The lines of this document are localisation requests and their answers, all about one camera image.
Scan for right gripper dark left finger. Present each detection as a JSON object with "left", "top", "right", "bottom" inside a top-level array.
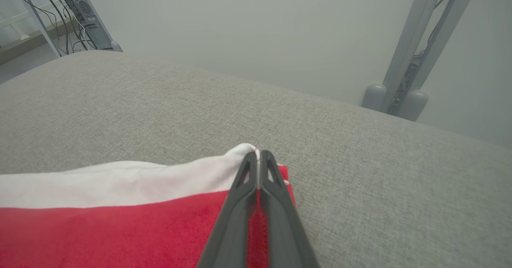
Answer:
[{"left": 196, "top": 152, "right": 259, "bottom": 268}]

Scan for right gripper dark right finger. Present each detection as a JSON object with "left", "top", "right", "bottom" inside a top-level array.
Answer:
[{"left": 259, "top": 150, "right": 320, "bottom": 268}]

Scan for red basketball jersey white trim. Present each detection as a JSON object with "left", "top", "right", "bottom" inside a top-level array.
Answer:
[{"left": 0, "top": 143, "right": 296, "bottom": 268}]

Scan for grey computer tower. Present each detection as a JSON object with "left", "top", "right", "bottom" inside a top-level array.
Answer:
[{"left": 53, "top": 0, "right": 114, "bottom": 51}]

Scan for black cables inside post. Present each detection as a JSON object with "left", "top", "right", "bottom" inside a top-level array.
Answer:
[{"left": 393, "top": 0, "right": 456, "bottom": 105}]

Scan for grey metal partition post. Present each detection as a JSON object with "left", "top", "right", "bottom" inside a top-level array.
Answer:
[{"left": 378, "top": 0, "right": 482, "bottom": 116}]

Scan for light grey metal frame leg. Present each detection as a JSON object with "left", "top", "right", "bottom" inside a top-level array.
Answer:
[{"left": 11, "top": 0, "right": 61, "bottom": 57}]

